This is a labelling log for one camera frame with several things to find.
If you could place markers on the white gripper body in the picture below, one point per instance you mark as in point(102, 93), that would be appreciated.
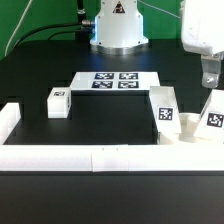
point(202, 28)

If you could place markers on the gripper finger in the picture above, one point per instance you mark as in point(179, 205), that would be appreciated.
point(211, 67)

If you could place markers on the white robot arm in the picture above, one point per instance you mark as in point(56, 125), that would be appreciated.
point(119, 31)

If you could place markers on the white marker base plate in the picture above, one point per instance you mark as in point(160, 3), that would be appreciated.
point(114, 81)

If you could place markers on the white front fence wall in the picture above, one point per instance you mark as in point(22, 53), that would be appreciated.
point(112, 158)

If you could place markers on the white fence wall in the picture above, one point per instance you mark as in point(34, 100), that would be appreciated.
point(112, 158)
point(9, 117)

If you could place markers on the white left fence wall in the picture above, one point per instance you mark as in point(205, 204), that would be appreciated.
point(9, 117)

